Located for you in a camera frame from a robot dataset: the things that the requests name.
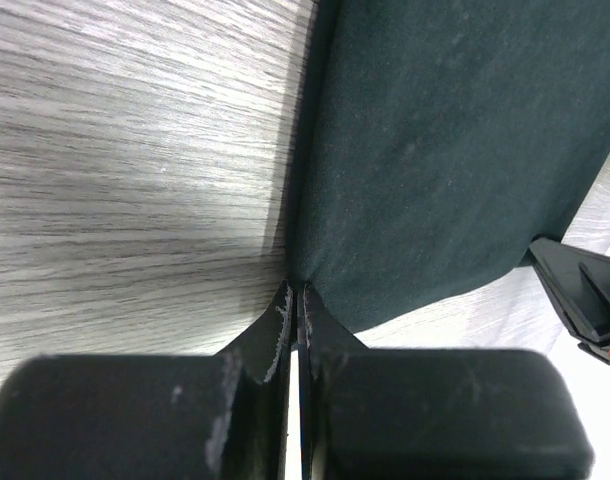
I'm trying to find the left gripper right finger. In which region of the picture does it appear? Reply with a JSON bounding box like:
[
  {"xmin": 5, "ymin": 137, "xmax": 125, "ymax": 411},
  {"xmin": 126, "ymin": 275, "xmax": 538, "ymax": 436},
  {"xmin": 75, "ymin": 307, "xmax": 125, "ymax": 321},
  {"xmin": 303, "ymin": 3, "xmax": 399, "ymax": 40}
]
[{"xmin": 295, "ymin": 286, "xmax": 594, "ymax": 479}]

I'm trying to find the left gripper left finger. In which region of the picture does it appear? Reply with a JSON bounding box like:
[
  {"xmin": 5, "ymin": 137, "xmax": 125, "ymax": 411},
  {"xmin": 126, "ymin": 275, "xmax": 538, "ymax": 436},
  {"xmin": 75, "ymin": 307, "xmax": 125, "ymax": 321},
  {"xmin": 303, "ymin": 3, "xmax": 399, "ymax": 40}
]
[{"xmin": 0, "ymin": 283, "xmax": 292, "ymax": 479}]

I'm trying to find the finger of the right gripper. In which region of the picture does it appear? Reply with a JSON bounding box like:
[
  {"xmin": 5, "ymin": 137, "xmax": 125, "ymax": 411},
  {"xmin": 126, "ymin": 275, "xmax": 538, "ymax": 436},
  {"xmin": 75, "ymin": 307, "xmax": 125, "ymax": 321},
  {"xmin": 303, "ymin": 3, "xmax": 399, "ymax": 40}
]
[{"xmin": 529, "ymin": 238, "xmax": 610, "ymax": 350}]

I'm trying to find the black t-shirt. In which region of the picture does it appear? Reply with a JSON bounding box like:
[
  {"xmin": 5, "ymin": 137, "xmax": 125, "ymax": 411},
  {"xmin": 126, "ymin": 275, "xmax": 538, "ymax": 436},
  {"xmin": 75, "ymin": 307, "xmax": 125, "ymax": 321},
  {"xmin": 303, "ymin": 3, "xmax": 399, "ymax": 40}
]
[{"xmin": 286, "ymin": 1, "xmax": 610, "ymax": 332}]

